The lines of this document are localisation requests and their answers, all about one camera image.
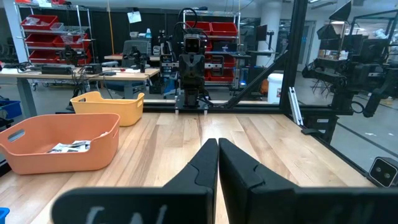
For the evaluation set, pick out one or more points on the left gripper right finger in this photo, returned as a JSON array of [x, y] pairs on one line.
[[242, 174]]

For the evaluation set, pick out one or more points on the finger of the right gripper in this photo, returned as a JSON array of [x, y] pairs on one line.
[[196, 69], [188, 69]]

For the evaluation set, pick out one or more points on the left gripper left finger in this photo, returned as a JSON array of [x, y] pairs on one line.
[[202, 171]]

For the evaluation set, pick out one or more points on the large black robot arm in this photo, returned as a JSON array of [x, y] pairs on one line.
[[351, 74]]

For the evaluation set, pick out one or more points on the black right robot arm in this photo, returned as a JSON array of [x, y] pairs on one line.
[[191, 96]]

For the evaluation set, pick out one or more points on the red storage boxes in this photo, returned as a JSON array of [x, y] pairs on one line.
[[224, 28]]

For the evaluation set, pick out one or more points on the desk with grey legs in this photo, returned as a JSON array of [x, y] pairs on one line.
[[136, 73]]

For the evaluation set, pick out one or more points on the black cart blue light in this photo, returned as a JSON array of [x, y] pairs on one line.
[[248, 74]]

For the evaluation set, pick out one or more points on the grey office chair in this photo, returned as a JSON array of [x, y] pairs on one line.
[[135, 46]]

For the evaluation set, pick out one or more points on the white trash bin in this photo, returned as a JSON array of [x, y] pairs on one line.
[[275, 88]]

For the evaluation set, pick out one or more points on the yellow plastic bin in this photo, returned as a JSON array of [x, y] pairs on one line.
[[105, 109]]

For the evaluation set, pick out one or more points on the orange plastic bin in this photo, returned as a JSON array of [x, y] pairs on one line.
[[46, 161]]

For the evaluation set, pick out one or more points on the blue storage crate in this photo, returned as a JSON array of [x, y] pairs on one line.
[[9, 109]]

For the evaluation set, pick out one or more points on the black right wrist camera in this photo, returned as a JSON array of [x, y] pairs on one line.
[[192, 45]]

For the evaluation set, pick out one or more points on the silver aluminium bracket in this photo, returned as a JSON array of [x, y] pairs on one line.
[[295, 105]]

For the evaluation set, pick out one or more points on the grey stereo camera box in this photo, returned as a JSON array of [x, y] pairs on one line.
[[384, 172]]

